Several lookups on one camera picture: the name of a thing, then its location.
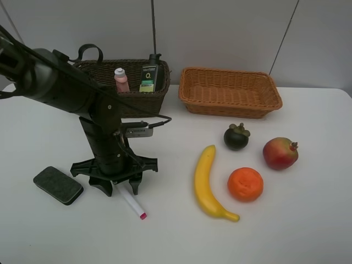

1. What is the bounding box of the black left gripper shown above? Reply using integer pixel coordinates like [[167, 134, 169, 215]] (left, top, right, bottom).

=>
[[70, 117, 158, 197]]

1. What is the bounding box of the white marker pink cap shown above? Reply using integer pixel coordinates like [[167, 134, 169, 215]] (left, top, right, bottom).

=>
[[115, 184, 147, 220]]

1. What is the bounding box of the green whiteboard eraser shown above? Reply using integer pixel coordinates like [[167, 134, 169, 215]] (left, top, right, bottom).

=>
[[33, 166, 84, 206]]

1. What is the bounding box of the yellow banana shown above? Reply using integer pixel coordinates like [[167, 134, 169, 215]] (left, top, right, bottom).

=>
[[194, 145, 240, 222]]

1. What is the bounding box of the pink bottle white cap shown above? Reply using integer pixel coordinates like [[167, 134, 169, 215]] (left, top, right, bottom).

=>
[[114, 68, 130, 92]]

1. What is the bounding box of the dark green pump bottle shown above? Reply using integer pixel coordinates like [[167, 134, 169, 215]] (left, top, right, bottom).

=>
[[139, 53, 164, 92]]

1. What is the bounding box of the dark mangosteen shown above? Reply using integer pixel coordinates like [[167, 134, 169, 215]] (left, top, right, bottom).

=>
[[223, 123, 250, 151]]

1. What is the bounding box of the orange tangerine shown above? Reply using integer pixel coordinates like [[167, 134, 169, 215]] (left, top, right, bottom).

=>
[[227, 167, 263, 202]]

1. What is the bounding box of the red pomegranate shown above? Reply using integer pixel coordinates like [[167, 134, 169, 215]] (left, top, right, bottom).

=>
[[262, 137, 299, 171]]

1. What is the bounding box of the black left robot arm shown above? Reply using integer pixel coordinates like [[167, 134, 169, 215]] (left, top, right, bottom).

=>
[[1, 36, 158, 196]]

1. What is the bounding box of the dark brown wicker basket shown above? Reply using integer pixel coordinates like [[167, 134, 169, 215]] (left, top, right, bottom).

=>
[[74, 59, 170, 118]]

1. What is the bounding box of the light orange wicker basket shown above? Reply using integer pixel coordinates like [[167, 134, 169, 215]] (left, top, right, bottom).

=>
[[178, 67, 283, 119]]

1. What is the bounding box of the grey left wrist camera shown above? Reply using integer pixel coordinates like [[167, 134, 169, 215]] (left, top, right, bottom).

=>
[[121, 121, 153, 138]]

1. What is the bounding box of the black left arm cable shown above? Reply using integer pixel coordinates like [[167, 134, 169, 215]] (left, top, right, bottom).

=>
[[0, 24, 173, 129]]

